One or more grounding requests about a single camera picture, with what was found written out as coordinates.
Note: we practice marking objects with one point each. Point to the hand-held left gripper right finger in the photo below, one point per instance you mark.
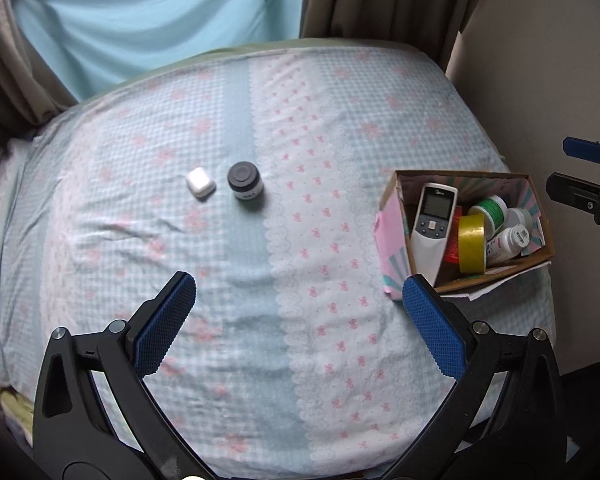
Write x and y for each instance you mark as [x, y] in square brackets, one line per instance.
[432, 325]

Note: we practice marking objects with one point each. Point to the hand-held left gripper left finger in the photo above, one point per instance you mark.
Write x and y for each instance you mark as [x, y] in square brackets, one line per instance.
[165, 325]

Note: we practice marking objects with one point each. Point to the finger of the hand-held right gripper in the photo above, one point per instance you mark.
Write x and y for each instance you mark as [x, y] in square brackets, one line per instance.
[582, 149]
[572, 192]

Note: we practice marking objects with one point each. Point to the pale green lid jar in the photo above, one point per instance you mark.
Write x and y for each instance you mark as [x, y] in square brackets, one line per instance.
[519, 220]

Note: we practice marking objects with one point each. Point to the red box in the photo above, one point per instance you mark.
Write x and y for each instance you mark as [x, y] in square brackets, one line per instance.
[450, 257]

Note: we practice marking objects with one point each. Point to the green lid white jar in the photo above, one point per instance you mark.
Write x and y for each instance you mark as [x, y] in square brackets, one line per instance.
[492, 210]

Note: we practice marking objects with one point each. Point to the white pill bottle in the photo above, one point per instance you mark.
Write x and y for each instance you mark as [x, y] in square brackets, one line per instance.
[505, 247]

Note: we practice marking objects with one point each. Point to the yellow tape roll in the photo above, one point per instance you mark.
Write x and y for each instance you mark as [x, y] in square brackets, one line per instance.
[472, 245]

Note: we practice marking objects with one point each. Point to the pink cardboard box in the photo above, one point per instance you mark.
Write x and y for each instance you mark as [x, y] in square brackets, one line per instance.
[395, 240]

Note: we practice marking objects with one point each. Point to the white remote control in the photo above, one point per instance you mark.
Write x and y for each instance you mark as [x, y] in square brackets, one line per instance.
[432, 230]

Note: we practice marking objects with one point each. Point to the white earbud case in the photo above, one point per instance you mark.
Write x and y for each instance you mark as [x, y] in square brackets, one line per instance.
[200, 181]

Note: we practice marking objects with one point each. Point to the black lid jar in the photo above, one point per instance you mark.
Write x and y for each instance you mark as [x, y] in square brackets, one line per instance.
[244, 177]

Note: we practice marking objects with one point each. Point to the pastel striped cloth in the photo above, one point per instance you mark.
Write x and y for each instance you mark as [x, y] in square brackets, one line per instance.
[15, 410]

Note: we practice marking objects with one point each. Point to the pale blue crumpled blanket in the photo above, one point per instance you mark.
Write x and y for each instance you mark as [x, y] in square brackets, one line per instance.
[0, 240]

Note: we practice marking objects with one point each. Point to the light blue hanging cloth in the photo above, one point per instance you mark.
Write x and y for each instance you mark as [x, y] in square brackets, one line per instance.
[155, 10]

